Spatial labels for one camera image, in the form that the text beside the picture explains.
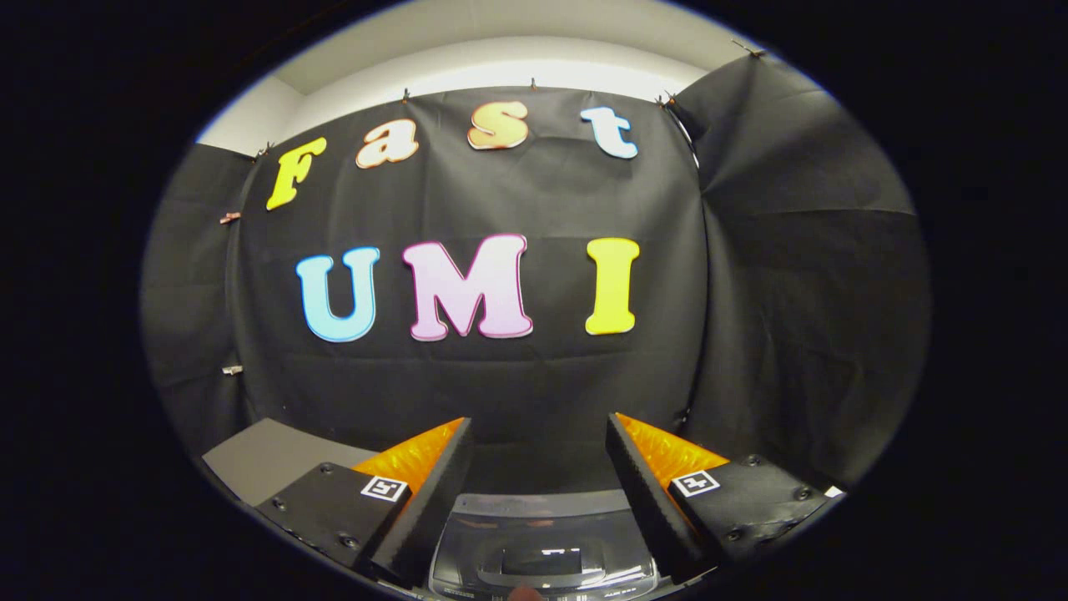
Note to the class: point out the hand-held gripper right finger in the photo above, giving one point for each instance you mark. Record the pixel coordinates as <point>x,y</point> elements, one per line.
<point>647,501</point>

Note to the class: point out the grey cabinet table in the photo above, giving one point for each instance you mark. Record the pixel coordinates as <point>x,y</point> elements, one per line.
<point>267,459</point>

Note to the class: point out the grey washing machine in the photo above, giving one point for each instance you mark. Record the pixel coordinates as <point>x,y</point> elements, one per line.
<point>601,591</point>

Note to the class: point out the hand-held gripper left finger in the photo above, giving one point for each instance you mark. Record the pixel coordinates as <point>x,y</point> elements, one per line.
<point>434,501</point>

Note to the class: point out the dark washing machine lid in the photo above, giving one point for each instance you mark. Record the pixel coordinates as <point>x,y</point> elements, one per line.
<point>542,534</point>

